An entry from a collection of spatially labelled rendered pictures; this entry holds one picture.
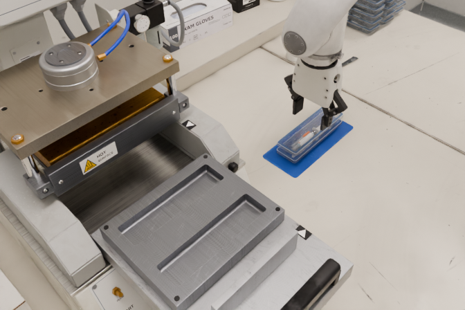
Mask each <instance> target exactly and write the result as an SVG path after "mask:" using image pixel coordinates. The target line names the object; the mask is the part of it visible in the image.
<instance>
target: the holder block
mask: <svg viewBox="0 0 465 310"><path fill-rule="evenodd" d="M284 213H285V209H284V208H282V207H281V206H279V205H278V204H276V203H275V202H274V201H272V200H271V199H269V198H268V197H267V196H265V195H264V194H262V193H261V192H260V191H259V190H257V189H255V188H254V187H253V186H251V185H250V184H249V183H247V182H245V180H243V179H242V178H240V177H239V176H237V175H236V174H235V173H233V172H232V171H230V170H229V169H228V168H227V167H225V166H223V165H222V164H221V163H220V162H218V161H216V160H215V159H214V158H213V157H211V156H210V155H208V154H207V153H204V154H202V155H201V156H200V157H198V158H197V159H195V160H194V161H192V162H191V163H190V164H188V165H187V166H185V167H184V168H183V169H181V170H180V171H178V172H177V173H176V174H174V175H173V176H171V177H170V178H169V179H167V180H166V181H164V182H163V183H161V184H160V185H158V186H157V187H156V188H154V189H153V190H152V191H150V192H148V193H147V194H146V195H145V196H143V197H141V198H140V199H139V200H137V201H136V202H134V203H133V204H131V205H130V206H129V207H128V208H126V209H124V210H123V211H122V212H120V213H119V214H117V215H116V216H115V217H113V218H112V219H110V220H109V221H108V222H106V223H105V224H103V225H102V226H101V227H99V229H100V232H101V234H102V238H103V239H104V240H105V241H106V242H107V243H108V244H109V245H110V246H111V247H112V248H113V249H114V250H115V251H116V252H117V253H118V254H119V256H121V257H122V258H123V259H124V260H125V261H126V263H128V265H130V266H131V267H132V268H133V269H134V270H135V272H137V274H139V276H140V277H141V278H142V279H143V280H144V281H145V282H146V283H147V284H148V285H149V286H150V287H151V288H152V289H153V290H154V291H155V292H156V293H157V294H158V295H159V296H160V297H161V298H162V299H163V301H164V302H165V303H166V304H167V305H168V306H169V307H170V308H171V309H172V310H186V309H187V308H188V307H189V306H191V305H192V304H193V303H194V302H195V301H196V300H197V299H199V298H200V297H201V296H202V295H203V294H204V293H205V292H206V291H207V290H208V289H209V288H210V287H211V286H212V285H213V284H215V283H216V282H217V281H218V280H219V279H220V278H221V277H223V276H224V275H225V274H226V273H227V272H228V271H229V270H230V269H231V268H232V267H233V266H234V265H235V264H236V263H237V262H239V261H240V260H241V259H242V258H243V257H244V256H245V255H247V254H248V253H249V252H250V251H251V250H252V249H253V248H254V247H256V245H258V243H260V242H261V241H262V240H263V239H264V238H265V237H266V236H267V235H268V234H269V233H271V232H272V231H273V230H274V229H275V228H276V227H277V226H279V225H280V224H281V223H282V222H283V221H284Z"/></svg>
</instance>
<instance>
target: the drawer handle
mask: <svg viewBox="0 0 465 310"><path fill-rule="evenodd" d="M340 272H341V267H340V264H339V263H338V262H337V261H335V260H334V259H332V258H329V259H328V260H327V261H326V262H325V263H324V264H323V265H322V266H321V267H320V268H319V269H318V270H317V271H316V272H315V273H314V274H313V275H312V276H311V277H310V278H309V279H308V280H307V281H306V282H305V284H304V285H303V286H302V287H301V288H300V289H299V290H298V291H297V292H296V293H295V294H294V295H293V297H292V298H291V299H290V300H289V301H288V302H287V303H286V304H285V305H284V306H283V307H282V308H281V309H280V310H308V309H309V308H310V307H311V305H312V304H313V303H314V302H315V301H316V300H317V299H318V298H319V297H320V296H321V295H322V294H323V293H324V291H325V290H326V289H327V288H328V287H329V286H330V284H331V285H332V286H335V285H336V283H337V282H338V281H339V277H340Z"/></svg>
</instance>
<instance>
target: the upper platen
mask: <svg viewBox="0 0 465 310"><path fill-rule="evenodd" d="M163 99H165V96H164V95H163V94H162V93H161V92H159V91H157V90H156V89H155V88H153V87H151V88H149V89H148V90H146V91H143V92H142V93H140V94H138V95H137V96H135V97H133V98H131V99H130V100H128V101H126V102H124V103H122V104H120V105H119V106H117V107H115V108H114V109H112V110H110V111H108V112H106V113H104V114H103V115H101V116H99V117H98V118H96V119H94V120H92V121H91V122H88V123H87V124H85V125H83V126H81V127H80V128H78V129H76V130H75V131H72V132H71V133H69V134H67V135H65V136H64V137H62V138H60V139H59V140H56V141H55V142H54V143H51V144H50V145H48V146H46V147H44V148H43V149H41V150H39V151H38V152H35V153H34V154H32V156H33V157H34V158H35V159H36V160H37V161H38V162H39V163H40V164H41V165H42V166H43V167H44V169H46V168H47V167H50V166H51V165H53V164H54V163H56V162H58V161H60V160H62V159H63V158H65V157H66V156H68V155H69V154H72V153H73V152H75V151H77V150H78V149H80V148H81V147H84V146H85V145H87V144H89V143H90V142H92V141H93V140H95V139H97V138H99V137H101V136H102V135H104V134H105V133H107V132H108V131H111V130H112V129H114V128H116V127H117V126H119V125H121V124H123V123H124V122H126V121H128V120H129V119H131V118H133V117H134V116H136V115H138V114H139V113H141V112H143V111H144V110H146V109H148V108H150V107H151V106H153V105H155V104H156V103H158V102H160V101H161V100H163Z"/></svg>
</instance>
